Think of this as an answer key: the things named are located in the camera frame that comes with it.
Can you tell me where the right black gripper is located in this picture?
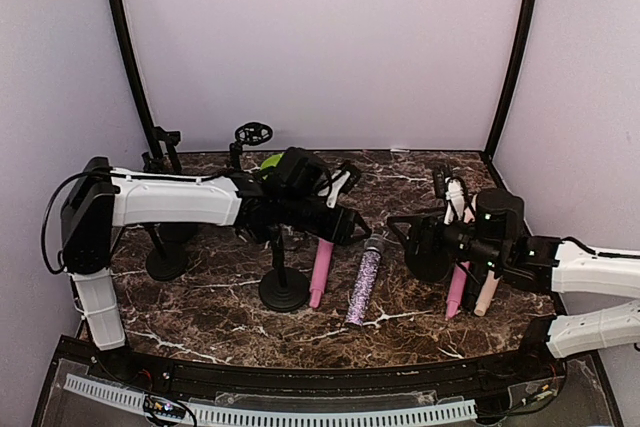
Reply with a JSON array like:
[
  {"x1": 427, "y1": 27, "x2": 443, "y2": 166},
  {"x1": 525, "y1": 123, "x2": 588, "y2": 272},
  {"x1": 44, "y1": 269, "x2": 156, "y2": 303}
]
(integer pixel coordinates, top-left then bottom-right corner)
[{"x1": 388, "y1": 205, "x2": 506, "y2": 273}]

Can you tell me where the pink microphone front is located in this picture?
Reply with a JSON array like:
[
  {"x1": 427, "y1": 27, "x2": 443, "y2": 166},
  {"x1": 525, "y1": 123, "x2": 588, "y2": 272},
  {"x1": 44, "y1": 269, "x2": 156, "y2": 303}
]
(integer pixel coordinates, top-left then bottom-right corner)
[{"x1": 309, "y1": 239, "x2": 334, "y2": 309}]

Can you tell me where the pink microphone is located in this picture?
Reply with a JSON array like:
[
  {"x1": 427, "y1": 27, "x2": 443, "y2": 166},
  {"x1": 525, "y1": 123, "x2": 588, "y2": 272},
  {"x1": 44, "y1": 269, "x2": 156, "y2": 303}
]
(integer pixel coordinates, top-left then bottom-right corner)
[
  {"x1": 445, "y1": 262, "x2": 470, "y2": 320},
  {"x1": 309, "y1": 239, "x2": 334, "y2": 309}
]

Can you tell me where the purple glitter microphone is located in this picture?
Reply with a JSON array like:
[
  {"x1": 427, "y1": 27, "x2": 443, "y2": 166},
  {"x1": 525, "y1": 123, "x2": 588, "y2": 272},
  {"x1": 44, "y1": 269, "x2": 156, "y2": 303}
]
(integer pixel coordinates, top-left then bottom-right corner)
[{"x1": 345, "y1": 234, "x2": 385, "y2": 326}]

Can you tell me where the black microphone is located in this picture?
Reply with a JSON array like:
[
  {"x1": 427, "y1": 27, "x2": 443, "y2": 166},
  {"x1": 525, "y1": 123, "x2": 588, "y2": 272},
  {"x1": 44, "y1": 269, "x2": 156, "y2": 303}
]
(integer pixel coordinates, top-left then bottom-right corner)
[{"x1": 461, "y1": 264, "x2": 487, "y2": 312}]

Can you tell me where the black tripod mic stand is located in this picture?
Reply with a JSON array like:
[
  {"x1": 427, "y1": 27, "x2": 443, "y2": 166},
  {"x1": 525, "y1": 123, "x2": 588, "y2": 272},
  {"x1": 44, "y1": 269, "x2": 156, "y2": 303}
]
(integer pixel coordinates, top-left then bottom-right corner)
[{"x1": 229, "y1": 121, "x2": 273, "y2": 171}]

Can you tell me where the black round-base mic stand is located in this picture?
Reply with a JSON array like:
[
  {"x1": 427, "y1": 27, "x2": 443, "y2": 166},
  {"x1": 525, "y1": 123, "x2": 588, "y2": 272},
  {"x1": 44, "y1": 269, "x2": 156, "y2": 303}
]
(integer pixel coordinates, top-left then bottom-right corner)
[{"x1": 152, "y1": 126, "x2": 182, "y2": 174}]

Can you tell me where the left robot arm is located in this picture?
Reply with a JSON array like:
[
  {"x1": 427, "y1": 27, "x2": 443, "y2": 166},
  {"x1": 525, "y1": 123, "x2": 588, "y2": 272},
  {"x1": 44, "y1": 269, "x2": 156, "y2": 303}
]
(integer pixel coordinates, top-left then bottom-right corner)
[{"x1": 57, "y1": 147, "x2": 371, "y2": 383}]

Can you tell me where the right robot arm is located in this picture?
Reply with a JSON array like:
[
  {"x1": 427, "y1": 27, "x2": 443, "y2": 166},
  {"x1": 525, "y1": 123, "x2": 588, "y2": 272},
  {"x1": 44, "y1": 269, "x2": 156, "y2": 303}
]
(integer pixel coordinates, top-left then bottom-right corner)
[{"x1": 387, "y1": 188, "x2": 639, "y2": 381}]

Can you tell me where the green plate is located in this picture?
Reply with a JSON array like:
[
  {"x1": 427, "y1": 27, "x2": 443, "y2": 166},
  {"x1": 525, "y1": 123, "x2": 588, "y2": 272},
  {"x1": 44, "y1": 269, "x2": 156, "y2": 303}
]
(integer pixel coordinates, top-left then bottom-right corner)
[{"x1": 259, "y1": 153, "x2": 283, "y2": 178}]

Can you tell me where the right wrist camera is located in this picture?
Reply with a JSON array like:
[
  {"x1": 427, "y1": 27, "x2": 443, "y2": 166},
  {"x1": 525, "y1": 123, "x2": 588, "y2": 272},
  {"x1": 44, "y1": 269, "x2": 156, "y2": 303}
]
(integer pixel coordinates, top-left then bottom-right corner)
[{"x1": 432, "y1": 165, "x2": 475, "y2": 225}]

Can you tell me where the white cable duct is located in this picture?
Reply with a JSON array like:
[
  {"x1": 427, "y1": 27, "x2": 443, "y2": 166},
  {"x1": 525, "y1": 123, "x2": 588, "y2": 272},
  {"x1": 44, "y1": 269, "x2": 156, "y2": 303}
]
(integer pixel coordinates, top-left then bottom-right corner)
[{"x1": 63, "y1": 374, "x2": 478, "y2": 426}]

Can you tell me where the left black frame post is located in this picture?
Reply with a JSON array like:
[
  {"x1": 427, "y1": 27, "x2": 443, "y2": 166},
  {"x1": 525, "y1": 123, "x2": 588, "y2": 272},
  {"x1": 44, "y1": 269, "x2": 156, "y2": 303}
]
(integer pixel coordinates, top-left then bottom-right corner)
[{"x1": 108, "y1": 0, "x2": 163, "y2": 158}]

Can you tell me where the black frame post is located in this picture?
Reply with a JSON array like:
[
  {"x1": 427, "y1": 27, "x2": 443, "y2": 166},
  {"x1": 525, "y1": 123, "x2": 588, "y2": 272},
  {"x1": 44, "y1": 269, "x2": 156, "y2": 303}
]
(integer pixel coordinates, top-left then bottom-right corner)
[
  {"x1": 483, "y1": 0, "x2": 536, "y2": 163},
  {"x1": 108, "y1": 0, "x2": 163, "y2": 158}
]

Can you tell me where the right black frame post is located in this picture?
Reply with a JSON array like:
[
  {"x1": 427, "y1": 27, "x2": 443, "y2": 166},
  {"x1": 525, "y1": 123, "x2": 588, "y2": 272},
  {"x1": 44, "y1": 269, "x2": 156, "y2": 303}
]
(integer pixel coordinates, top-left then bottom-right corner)
[{"x1": 483, "y1": 0, "x2": 536, "y2": 163}]

